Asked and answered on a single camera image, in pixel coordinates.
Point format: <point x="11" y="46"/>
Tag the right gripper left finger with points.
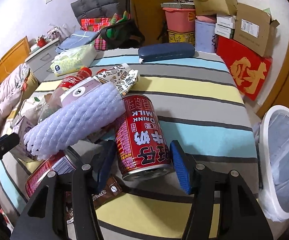
<point x="101" y="165"/>

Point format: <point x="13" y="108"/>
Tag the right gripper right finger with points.
<point x="184" y="166"/>

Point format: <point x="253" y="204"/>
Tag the brown snack wrapper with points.
<point x="111" y="190"/>

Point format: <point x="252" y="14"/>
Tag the purple yogurt carton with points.
<point x="21" y="127"/>

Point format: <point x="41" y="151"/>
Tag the white foam net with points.
<point x="75" y="121"/>

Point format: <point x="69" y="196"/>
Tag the white paper bag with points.
<point x="32" y="107"/>

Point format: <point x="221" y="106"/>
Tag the white trash bin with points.
<point x="273" y="148"/>

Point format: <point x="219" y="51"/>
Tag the bed with floral quilt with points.
<point x="16" y="88"/>

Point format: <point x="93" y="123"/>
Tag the striped tablecloth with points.
<point x="197" y="104"/>

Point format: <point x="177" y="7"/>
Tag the wooden headboard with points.
<point x="14" y="57"/>

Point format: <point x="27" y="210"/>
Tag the grey drawer cabinet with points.
<point x="39" y="62"/>

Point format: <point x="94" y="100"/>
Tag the tissue pack yellow green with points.
<point x="73" y="60"/>

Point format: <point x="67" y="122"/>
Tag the red gift box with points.
<point x="248" y="69"/>

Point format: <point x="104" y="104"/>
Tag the navy glasses case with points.
<point x="165" y="51"/>

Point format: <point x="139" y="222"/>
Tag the folded blue blanket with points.
<point x="77" y="39"/>

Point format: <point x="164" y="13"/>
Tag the yellow tin box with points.
<point x="175" y="37"/>

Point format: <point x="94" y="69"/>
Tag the red plaid blanket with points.
<point x="97" y="24"/>

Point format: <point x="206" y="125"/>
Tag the light blue round container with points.
<point x="205" y="37"/>

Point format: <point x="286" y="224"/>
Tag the stacked white small boxes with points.
<point x="225" y="26"/>

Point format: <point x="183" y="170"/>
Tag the pink plastic bucket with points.
<point x="180" y="20"/>

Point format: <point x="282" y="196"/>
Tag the wooden wardrobe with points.
<point x="150" y="19"/>

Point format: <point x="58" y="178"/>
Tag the open cardboard box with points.
<point x="255" y="29"/>

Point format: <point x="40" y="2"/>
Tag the grey cushioned chair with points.
<point x="84" y="9"/>

